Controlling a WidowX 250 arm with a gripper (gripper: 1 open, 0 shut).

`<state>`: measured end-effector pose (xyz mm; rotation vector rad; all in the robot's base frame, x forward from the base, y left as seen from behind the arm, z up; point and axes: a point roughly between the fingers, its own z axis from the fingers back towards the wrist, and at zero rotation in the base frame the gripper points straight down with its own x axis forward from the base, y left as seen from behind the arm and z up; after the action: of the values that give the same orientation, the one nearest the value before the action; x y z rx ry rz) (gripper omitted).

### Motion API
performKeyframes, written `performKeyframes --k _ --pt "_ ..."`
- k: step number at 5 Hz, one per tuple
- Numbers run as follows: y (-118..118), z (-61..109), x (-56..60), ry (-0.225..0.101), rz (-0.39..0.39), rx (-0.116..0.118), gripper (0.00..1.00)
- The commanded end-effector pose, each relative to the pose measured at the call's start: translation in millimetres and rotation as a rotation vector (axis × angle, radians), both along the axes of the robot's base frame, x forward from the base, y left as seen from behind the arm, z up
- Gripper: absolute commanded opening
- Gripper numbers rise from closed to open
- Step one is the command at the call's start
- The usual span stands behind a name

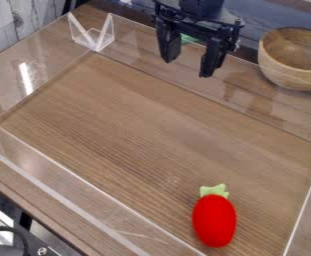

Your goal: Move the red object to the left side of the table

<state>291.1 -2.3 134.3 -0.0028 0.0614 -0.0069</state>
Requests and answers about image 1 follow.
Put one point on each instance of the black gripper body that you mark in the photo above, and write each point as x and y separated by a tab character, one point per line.
200	16

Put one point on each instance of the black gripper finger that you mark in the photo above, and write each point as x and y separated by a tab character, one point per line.
168	40
212	58

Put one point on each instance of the red plush strawberry toy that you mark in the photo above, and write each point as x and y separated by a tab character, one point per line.
214	216

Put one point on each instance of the green block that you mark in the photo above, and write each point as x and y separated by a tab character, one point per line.
187	39

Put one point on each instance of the wooden bowl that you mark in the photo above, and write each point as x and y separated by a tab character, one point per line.
284	57

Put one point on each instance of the clear acrylic table barrier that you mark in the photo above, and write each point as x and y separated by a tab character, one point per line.
111	136

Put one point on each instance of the clear acrylic corner bracket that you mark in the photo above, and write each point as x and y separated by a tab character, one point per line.
93	38

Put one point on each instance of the black metal frame bracket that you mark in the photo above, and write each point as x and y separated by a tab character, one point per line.
37	247

